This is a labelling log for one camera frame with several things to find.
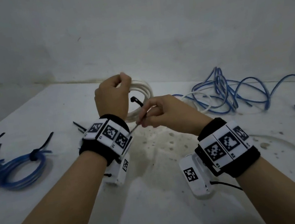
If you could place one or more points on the person's left hand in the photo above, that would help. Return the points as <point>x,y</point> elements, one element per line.
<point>110,99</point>

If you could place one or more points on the person's right hand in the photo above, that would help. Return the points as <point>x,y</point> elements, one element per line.
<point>170,115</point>

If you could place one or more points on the person's left fingers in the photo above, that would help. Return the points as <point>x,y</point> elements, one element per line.
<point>125,81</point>

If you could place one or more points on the person's right thumb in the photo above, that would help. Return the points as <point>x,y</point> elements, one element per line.
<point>145,121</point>

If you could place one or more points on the person's right forearm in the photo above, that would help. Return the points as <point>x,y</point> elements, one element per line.
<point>279,192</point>

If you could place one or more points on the person's left forearm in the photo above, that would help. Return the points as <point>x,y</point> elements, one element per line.
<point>51,211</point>

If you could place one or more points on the black wristband with marker tags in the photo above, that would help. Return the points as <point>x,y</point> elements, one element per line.
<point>228,146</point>
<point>106,135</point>

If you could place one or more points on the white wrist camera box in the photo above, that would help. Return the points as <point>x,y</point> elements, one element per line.
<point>118,171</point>
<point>195,177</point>

